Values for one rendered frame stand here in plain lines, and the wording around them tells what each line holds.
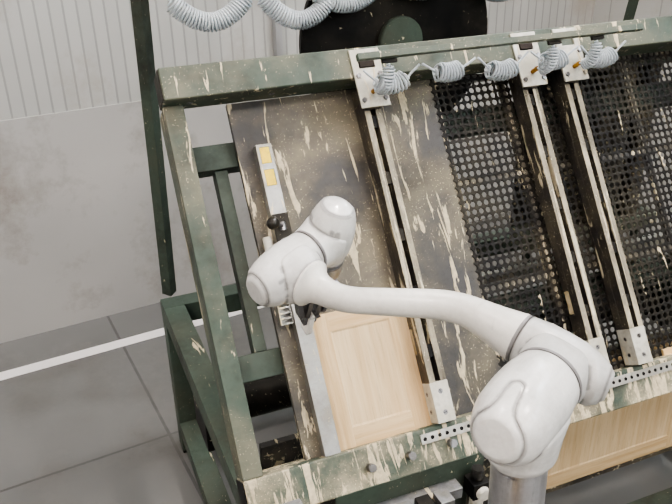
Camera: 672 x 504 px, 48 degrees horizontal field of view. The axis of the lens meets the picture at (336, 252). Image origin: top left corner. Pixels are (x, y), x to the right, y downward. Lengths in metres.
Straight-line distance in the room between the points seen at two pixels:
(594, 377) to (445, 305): 0.31
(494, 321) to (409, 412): 0.97
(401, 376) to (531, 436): 1.15
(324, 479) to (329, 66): 1.24
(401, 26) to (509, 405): 1.99
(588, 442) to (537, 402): 1.92
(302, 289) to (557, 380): 0.52
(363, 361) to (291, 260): 0.87
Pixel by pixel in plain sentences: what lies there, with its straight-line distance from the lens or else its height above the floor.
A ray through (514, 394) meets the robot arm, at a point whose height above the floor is 1.66.
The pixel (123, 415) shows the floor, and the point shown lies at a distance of 4.04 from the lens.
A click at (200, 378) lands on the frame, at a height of 0.79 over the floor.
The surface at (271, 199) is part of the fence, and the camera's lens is 2.29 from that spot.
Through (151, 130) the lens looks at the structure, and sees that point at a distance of 2.87.
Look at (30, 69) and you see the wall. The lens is 4.36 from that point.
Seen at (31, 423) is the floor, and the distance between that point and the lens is 4.15.
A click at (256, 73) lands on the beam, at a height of 1.89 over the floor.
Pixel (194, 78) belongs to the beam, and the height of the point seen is 1.90.
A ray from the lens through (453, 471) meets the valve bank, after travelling 2.45.
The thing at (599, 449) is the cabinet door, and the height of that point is 0.37.
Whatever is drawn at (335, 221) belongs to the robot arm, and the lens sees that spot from 1.57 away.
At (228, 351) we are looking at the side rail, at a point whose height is 1.21.
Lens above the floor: 2.41
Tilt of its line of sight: 26 degrees down
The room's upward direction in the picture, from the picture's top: 1 degrees counter-clockwise
